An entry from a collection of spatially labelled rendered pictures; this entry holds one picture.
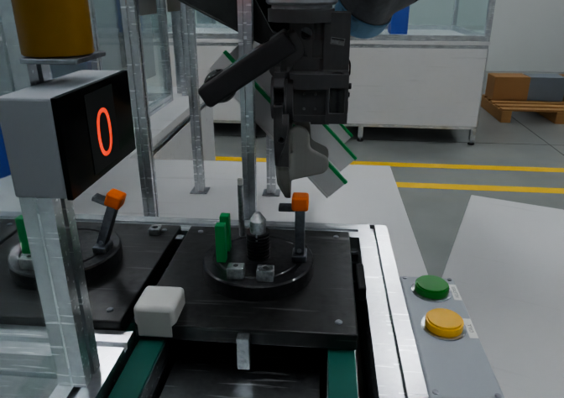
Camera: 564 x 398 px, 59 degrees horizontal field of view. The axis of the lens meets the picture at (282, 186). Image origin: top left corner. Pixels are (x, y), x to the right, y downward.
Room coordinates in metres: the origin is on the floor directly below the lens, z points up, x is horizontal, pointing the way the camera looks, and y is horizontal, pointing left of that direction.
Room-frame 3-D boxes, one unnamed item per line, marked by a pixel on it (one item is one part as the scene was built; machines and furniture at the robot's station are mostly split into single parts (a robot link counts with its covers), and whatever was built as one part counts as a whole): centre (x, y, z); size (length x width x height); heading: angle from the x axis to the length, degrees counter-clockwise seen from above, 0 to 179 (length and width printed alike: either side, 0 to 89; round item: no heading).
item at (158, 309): (0.47, 0.14, 0.97); 0.05 x 0.05 x 0.04; 85
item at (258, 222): (0.55, 0.03, 1.04); 0.02 x 0.02 x 0.03
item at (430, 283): (0.52, -0.18, 0.96); 0.04 x 0.04 x 0.02
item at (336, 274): (0.55, 0.03, 0.96); 0.24 x 0.24 x 0.02; 85
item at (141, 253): (0.58, 0.28, 1.01); 0.24 x 0.24 x 0.13; 85
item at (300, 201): (0.55, -0.01, 1.04); 0.04 x 0.02 x 0.08; 85
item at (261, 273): (0.50, 0.02, 1.00); 0.02 x 0.01 x 0.02; 85
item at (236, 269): (0.51, 0.05, 1.00); 0.02 x 0.01 x 0.02; 85
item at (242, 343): (0.43, 0.04, 0.95); 0.01 x 0.01 x 0.04; 85
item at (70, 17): (0.38, 0.16, 1.29); 0.05 x 0.05 x 0.05
